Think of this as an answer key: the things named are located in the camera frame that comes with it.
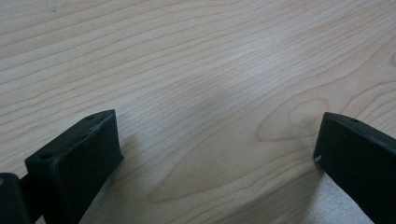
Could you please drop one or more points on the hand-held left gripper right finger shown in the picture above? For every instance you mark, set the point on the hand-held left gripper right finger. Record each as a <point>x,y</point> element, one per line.
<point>358,158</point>

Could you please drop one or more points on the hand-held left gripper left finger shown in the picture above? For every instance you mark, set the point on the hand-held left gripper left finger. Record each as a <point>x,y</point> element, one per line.
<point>76,165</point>

